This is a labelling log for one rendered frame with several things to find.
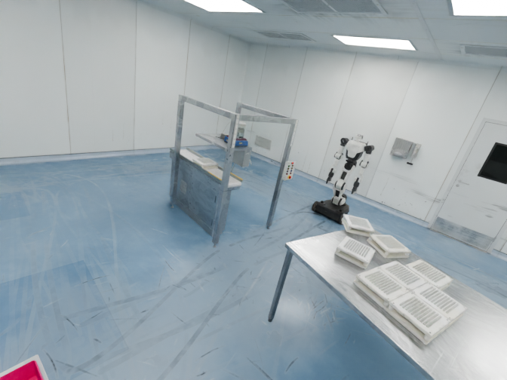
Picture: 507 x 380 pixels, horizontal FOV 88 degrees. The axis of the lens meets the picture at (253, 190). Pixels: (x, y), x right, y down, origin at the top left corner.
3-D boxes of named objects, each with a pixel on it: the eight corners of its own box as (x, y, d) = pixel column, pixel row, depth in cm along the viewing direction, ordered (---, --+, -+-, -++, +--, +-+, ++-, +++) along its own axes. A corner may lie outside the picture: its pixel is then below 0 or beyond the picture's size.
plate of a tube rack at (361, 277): (409, 292, 171) (410, 290, 170) (388, 304, 157) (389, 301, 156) (376, 268, 189) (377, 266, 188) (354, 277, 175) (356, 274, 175)
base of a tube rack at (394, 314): (445, 329, 154) (447, 326, 153) (425, 344, 140) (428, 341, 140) (406, 298, 172) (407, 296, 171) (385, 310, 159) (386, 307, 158)
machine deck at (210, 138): (251, 151, 303) (252, 148, 302) (225, 151, 278) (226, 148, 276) (219, 136, 342) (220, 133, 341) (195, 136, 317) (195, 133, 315)
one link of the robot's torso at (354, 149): (345, 155, 466) (352, 136, 453) (364, 161, 448) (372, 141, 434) (339, 157, 444) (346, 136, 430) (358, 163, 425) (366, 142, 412)
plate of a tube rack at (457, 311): (466, 311, 166) (468, 307, 165) (450, 323, 152) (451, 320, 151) (427, 283, 184) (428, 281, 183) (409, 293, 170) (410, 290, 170)
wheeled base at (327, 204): (327, 203, 521) (333, 188, 508) (352, 214, 493) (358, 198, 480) (312, 210, 473) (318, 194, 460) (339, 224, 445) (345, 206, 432)
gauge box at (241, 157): (248, 166, 311) (251, 150, 303) (241, 167, 303) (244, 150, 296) (237, 160, 324) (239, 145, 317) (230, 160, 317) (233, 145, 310)
